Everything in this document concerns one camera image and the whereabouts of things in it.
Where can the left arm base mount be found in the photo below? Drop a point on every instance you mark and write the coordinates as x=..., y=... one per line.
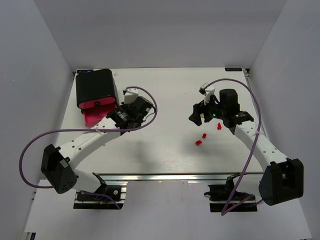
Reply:
x=106, y=197

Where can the black drawer cabinet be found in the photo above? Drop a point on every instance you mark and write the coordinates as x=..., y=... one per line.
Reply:
x=93, y=84

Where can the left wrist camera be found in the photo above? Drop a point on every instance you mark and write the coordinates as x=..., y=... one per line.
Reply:
x=130, y=95

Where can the red curved lego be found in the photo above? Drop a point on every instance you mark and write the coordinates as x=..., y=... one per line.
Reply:
x=199, y=142

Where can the pink drawer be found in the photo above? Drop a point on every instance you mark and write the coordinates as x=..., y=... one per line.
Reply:
x=96, y=103
x=94, y=115

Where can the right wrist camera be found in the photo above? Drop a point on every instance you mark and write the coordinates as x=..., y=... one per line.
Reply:
x=207, y=92

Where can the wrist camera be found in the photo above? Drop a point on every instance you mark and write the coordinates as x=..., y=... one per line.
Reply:
x=207, y=92
x=130, y=95

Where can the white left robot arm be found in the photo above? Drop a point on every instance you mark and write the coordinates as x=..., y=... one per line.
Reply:
x=59, y=164

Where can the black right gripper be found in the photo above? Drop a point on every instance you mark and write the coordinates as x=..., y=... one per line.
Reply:
x=199, y=112

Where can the red lego near arm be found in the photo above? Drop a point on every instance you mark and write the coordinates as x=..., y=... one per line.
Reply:
x=219, y=126

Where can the pink top drawer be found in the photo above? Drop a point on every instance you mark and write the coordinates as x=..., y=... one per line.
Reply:
x=96, y=103

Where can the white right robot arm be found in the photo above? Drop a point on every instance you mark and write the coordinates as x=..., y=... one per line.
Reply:
x=282, y=179

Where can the aluminium table rail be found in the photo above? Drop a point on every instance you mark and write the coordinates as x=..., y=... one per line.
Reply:
x=125, y=177

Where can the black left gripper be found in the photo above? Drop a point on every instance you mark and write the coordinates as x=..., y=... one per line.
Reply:
x=144, y=105

